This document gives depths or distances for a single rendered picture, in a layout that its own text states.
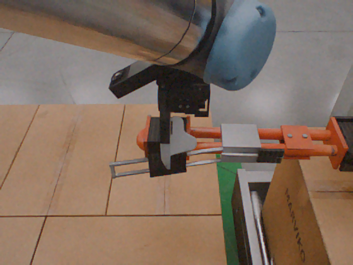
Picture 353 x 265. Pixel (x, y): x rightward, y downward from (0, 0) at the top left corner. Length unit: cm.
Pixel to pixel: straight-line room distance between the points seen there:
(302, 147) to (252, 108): 181
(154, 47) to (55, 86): 255
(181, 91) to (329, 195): 41
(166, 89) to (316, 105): 214
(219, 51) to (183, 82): 26
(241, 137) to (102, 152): 84
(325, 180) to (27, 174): 104
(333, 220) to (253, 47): 52
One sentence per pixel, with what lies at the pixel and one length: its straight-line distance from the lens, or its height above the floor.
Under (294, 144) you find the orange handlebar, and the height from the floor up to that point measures 109.
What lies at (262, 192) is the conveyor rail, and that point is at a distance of 125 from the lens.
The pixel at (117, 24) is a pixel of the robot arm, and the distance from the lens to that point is 19.
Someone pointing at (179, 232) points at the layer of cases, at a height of 54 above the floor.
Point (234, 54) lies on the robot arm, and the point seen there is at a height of 140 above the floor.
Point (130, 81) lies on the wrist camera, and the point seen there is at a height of 123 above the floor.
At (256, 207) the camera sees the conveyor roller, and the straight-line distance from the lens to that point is 119.
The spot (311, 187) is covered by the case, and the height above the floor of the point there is 95.
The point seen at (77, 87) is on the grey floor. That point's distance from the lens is 268.
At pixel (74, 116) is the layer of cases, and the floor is 54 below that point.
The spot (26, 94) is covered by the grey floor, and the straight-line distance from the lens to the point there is 275.
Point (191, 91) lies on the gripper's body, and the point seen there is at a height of 122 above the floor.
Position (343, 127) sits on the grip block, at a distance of 69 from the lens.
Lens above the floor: 152
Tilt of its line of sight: 45 degrees down
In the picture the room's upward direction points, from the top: straight up
